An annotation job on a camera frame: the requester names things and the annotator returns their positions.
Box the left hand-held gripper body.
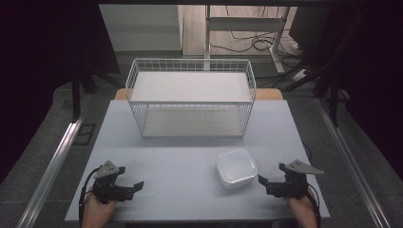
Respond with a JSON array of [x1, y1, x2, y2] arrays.
[[91, 160, 135, 204]]

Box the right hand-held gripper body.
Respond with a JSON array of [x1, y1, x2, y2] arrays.
[[265, 159, 325, 200]]

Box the white square bowl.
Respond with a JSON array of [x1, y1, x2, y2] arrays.
[[214, 147, 259, 191]]

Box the white wire shelf rack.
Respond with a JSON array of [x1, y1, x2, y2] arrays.
[[125, 57, 258, 139]]

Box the person's left hand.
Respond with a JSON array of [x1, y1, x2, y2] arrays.
[[81, 188, 118, 224]]

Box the person's right hand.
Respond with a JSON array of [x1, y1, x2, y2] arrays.
[[283, 194, 316, 222]]

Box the light wooden board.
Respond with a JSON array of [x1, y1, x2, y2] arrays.
[[113, 87, 284, 102]]

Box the black metal stand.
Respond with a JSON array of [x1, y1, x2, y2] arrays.
[[69, 60, 98, 124], [312, 60, 351, 128]]

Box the white power strip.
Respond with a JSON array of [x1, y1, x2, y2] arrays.
[[292, 68, 309, 83]]

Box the dark curtain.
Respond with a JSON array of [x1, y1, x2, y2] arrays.
[[329, 0, 403, 183], [0, 0, 122, 184]]

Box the white cabinet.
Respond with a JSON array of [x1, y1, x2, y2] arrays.
[[98, 4, 184, 52]]

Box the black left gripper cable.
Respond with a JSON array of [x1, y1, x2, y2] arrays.
[[78, 166, 103, 228]]

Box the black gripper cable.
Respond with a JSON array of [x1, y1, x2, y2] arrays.
[[305, 183, 322, 228], [78, 166, 103, 228]]

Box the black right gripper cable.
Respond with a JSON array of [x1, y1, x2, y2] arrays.
[[305, 183, 322, 228]]

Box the black floor socket frame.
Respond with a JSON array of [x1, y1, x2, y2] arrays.
[[73, 123, 97, 147]]

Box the aluminium rail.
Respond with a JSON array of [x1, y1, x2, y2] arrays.
[[15, 112, 87, 228], [315, 97, 393, 228]]

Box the black floor cables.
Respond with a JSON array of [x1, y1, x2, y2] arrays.
[[209, 5, 307, 61]]

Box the white metal desk frame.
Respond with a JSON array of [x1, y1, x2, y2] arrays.
[[203, 4, 291, 76]]

